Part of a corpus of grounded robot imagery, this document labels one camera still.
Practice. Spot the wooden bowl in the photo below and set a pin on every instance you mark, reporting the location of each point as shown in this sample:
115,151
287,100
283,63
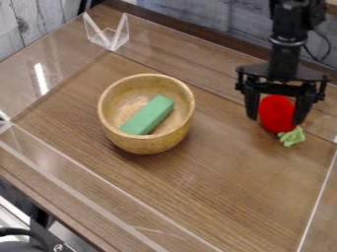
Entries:
122,100

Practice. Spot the red plush strawberry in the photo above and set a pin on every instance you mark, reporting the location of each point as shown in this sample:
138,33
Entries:
276,115

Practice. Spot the clear acrylic corner bracket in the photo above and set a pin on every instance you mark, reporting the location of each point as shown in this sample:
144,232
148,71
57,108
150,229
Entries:
111,39

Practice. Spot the green rectangular block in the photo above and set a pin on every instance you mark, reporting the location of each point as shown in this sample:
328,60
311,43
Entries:
150,116

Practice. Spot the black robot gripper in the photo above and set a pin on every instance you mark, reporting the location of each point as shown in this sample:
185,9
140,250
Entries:
307,85

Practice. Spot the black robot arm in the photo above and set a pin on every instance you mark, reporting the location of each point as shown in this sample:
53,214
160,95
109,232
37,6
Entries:
296,17

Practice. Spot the black equipment lower left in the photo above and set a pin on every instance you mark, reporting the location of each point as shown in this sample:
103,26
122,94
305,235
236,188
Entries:
30,237

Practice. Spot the clear acrylic tray wall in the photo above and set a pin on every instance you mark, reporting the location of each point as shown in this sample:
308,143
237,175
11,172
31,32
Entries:
230,191

